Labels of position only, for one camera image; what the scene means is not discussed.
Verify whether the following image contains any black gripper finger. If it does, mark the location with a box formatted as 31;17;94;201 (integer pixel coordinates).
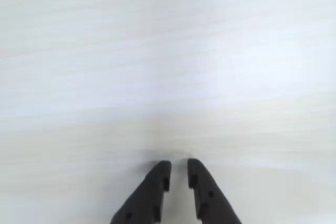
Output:
187;158;243;224
109;160;172;224

